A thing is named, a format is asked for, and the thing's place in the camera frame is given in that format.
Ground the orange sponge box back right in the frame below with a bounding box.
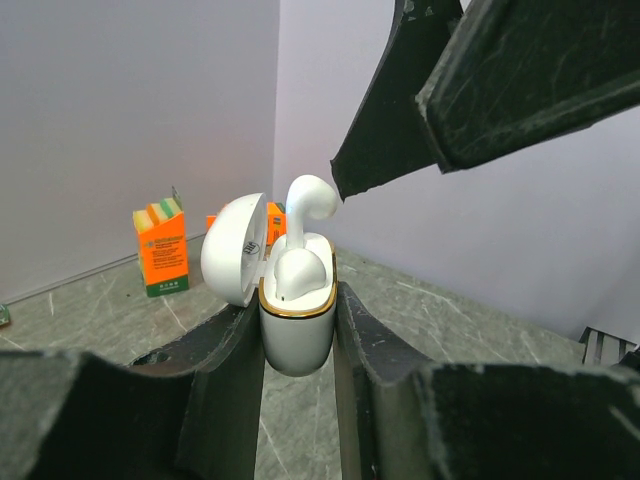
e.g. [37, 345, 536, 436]
[205, 201, 287, 246]

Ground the orange sponge box back middle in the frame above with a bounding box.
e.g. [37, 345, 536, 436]
[132, 187, 189, 298]

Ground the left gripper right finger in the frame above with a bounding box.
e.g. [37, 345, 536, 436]
[333, 283, 639, 479]

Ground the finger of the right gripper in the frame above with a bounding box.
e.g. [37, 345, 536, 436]
[415, 1, 639, 173]
[331, 0, 463, 200]

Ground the orange sponge box back left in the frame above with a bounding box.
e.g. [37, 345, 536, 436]
[0, 304, 11, 327]

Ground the white earbud charging case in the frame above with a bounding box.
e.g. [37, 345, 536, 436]
[200, 193, 337, 377]

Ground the orange sponge box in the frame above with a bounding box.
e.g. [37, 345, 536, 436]
[0, 304, 11, 327]
[132, 187, 189, 298]
[205, 201, 287, 246]

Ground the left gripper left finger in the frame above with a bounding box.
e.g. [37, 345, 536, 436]
[1, 302, 265, 479]

